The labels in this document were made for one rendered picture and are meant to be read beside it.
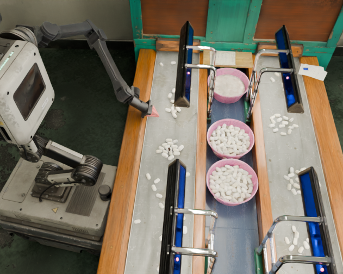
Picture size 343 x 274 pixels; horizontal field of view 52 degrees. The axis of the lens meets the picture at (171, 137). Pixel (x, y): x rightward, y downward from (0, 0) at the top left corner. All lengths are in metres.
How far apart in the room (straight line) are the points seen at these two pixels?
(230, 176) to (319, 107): 0.75
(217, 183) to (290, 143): 0.50
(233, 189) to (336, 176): 0.54
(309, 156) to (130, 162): 0.98
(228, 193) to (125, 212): 0.53
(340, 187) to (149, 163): 0.99
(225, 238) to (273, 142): 0.63
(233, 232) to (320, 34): 1.42
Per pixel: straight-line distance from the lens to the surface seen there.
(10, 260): 2.70
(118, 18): 3.55
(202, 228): 1.73
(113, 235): 1.73
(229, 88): 2.31
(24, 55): 1.53
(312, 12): 2.45
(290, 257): 1.37
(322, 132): 2.19
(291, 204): 1.90
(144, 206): 1.80
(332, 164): 2.07
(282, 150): 2.06
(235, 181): 1.90
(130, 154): 1.94
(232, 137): 2.06
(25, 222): 2.34
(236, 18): 2.39
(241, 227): 1.85
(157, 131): 2.05
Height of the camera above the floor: 2.36
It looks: 53 degrees down
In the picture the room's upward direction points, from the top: straight up
